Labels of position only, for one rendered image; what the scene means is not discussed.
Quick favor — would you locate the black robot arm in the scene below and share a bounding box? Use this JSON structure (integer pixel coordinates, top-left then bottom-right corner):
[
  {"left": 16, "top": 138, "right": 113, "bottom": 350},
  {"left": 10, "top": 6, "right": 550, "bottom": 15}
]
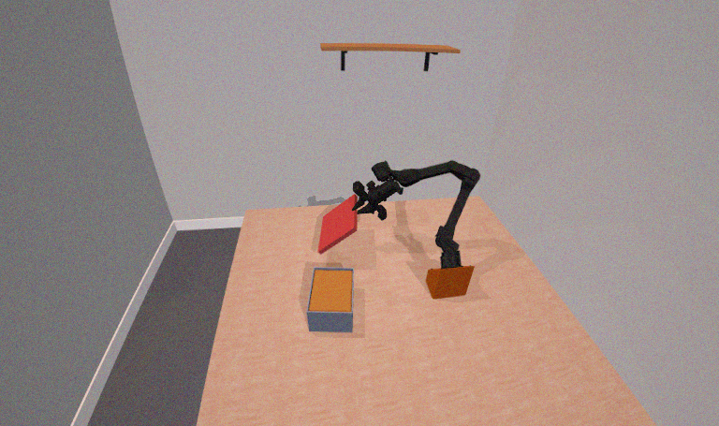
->
[{"left": 372, "top": 160, "right": 480, "bottom": 269}]

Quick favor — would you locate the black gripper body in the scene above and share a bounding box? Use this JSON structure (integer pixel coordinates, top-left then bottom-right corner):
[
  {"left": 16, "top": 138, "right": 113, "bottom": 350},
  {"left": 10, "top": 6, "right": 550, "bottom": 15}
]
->
[{"left": 353, "top": 181, "right": 388, "bottom": 221}]

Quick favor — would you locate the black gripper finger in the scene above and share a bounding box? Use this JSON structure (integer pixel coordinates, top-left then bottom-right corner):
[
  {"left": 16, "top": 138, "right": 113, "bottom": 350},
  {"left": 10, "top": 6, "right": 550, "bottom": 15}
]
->
[
  {"left": 358, "top": 203, "right": 374, "bottom": 214},
  {"left": 352, "top": 197, "right": 364, "bottom": 211}
]

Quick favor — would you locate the red lid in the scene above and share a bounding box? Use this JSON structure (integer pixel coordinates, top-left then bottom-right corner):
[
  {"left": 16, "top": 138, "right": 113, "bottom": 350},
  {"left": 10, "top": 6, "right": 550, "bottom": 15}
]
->
[{"left": 317, "top": 194, "right": 358, "bottom": 255}]

